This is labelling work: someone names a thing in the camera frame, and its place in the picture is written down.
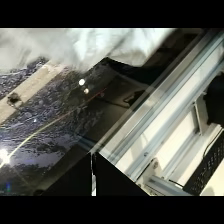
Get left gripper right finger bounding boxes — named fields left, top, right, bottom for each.
left=93, top=151, right=150, bottom=197

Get white patterned shorts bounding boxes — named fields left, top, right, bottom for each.
left=0, top=28, right=175, bottom=73

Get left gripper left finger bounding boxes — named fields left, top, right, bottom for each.
left=42, top=152, right=94, bottom=197

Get silver frame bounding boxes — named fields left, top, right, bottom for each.
left=89, top=29, right=224, bottom=197

